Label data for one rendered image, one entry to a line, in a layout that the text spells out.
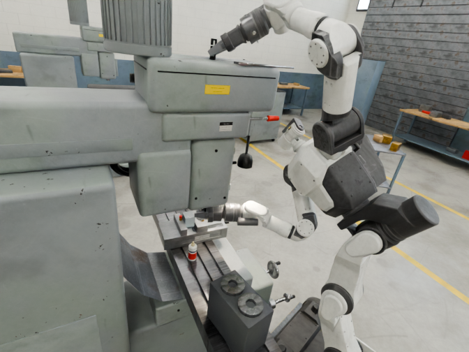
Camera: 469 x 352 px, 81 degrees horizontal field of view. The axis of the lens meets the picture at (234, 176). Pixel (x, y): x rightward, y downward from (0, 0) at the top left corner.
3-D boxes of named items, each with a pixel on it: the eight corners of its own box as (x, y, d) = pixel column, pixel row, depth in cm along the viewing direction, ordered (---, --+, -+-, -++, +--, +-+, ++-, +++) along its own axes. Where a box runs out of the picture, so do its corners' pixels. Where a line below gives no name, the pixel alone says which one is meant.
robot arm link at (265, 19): (265, 47, 94) (296, 28, 91) (254, 19, 86) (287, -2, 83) (257, 30, 100) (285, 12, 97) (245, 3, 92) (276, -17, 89)
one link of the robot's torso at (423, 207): (444, 216, 94) (407, 175, 98) (437, 231, 85) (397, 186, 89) (376, 246, 113) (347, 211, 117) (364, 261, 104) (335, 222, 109)
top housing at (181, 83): (242, 97, 125) (247, 59, 117) (275, 112, 104) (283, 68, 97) (133, 95, 103) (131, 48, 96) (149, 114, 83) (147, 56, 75)
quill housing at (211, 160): (211, 184, 135) (217, 121, 121) (229, 206, 119) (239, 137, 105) (173, 189, 127) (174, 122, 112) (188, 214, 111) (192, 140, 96)
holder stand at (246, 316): (229, 300, 117) (235, 266, 108) (265, 343, 102) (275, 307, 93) (206, 315, 110) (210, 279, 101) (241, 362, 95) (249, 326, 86)
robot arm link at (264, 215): (248, 198, 129) (274, 209, 126) (245, 209, 135) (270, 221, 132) (242, 207, 124) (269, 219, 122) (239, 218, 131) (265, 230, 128)
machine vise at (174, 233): (216, 221, 165) (218, 206, 160) (226, 237, 154) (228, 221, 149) (158, 232, 150) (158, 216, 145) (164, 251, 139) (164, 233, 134)
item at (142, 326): (237, 306, 206) (248, 245, 179) (259, 346, 182) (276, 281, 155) (123, 350, 169) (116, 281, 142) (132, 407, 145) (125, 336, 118)
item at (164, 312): (223, 251, 172) (225, 235, 167) (251, 293, 146) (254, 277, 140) (141, 272, 149) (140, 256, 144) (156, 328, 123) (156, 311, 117)
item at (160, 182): (172, 181, 127) (173, 128, 115) (190, 210, 108) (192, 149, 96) (129, 187, 118) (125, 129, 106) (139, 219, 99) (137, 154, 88)
